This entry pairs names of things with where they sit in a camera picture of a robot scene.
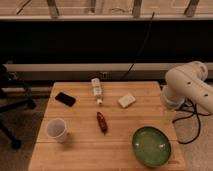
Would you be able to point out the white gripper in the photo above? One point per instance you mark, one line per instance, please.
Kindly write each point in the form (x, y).
(171, 100)

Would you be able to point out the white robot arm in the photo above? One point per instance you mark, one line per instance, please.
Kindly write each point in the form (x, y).
(186, 82)

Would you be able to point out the green ceramic bowl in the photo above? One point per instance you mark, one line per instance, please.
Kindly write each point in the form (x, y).
(151, 146)

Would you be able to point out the white sponge block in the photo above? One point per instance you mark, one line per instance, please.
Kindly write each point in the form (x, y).
(126, 100)

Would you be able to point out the white plastic bottle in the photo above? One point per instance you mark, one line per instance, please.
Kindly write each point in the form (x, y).
(97, 90)

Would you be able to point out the black smartphone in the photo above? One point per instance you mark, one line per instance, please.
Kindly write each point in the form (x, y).
(65, 99)

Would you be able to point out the translucent plastic cup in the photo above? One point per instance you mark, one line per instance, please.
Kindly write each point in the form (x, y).
(56, 129)

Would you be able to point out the black office chair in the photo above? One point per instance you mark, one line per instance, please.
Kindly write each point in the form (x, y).
(6, 76)

